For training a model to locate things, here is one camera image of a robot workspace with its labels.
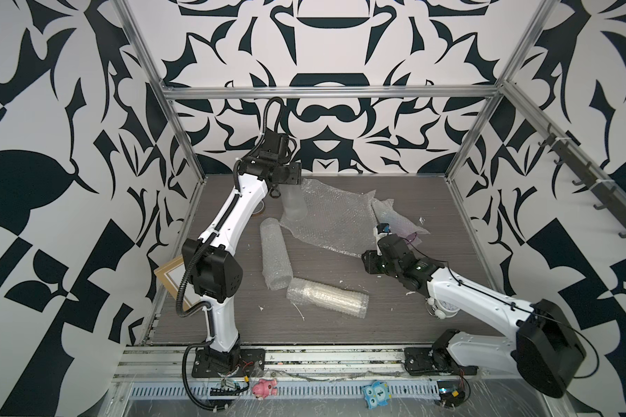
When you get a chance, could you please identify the bubble wrap around vase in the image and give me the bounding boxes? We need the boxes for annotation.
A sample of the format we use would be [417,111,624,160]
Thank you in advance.
[280,179,378,257]

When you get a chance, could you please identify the bubble-wrapped roll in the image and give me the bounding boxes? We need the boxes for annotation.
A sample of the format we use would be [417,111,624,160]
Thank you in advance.
[260,218,294,290]

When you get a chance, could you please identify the clear glass vase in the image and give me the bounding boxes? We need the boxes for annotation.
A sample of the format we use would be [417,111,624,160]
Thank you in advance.
[281,184,308,222]

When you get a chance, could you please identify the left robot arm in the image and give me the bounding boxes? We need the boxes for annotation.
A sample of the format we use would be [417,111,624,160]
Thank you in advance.
[175,97,302,374]

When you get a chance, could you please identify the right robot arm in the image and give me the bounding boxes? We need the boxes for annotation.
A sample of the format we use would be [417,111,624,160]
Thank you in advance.
[361,234,601,398]

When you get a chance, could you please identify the bubble-wrapped purple item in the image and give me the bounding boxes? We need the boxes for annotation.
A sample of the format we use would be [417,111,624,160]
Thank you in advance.
[371,199,429,246]

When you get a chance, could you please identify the front bubble-wrapped cylinder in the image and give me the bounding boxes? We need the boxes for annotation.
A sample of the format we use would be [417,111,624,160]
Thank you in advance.
[286,278,370,319]

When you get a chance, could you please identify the blue toy figure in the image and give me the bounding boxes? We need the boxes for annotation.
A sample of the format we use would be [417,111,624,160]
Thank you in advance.
[362,381,391,409]

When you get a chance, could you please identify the right circuit board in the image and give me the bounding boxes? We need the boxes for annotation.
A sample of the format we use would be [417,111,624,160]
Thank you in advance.
[435,379,471,409]

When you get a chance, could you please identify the circuit board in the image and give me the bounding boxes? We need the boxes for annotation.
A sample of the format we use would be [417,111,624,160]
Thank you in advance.
[435,379,471,409]
[209,379,250,397]

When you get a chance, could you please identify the pink toy figure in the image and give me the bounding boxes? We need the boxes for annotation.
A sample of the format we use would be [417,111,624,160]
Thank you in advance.
[251,379,278,401]

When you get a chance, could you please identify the left circuit board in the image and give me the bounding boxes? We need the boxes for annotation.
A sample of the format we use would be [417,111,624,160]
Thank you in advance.
[209,379,250,397]

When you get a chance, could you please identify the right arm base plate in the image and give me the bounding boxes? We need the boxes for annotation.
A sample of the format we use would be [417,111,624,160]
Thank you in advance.
[403,347,478,376]

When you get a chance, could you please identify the white perforated cable duct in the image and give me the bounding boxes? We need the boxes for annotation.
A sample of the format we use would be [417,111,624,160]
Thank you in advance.
[129,380,440,401]

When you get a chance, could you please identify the wooden picture frame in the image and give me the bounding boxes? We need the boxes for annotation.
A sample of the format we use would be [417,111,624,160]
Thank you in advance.
[155,255,200,311]

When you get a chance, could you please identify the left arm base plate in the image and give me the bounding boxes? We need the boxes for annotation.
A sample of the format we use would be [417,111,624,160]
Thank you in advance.
[191,347,265,378]

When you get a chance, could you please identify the black corrugated cable hose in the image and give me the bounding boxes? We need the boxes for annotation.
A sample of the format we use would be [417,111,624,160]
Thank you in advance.
[181,341,231,413]

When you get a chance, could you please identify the black hook rail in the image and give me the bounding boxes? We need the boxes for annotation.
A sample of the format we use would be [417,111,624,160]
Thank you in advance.
[539,123,626,239]

